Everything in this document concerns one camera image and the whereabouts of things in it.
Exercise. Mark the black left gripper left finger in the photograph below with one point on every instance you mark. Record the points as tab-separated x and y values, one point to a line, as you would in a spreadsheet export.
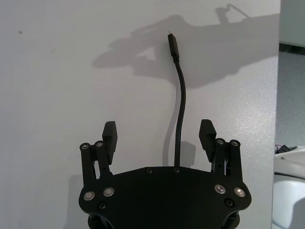
108	143

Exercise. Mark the white rounded plastic object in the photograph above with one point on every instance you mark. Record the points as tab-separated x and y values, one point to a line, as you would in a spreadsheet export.
289	190

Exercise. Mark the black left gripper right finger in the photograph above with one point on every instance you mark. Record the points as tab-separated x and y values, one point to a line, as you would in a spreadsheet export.
207	140

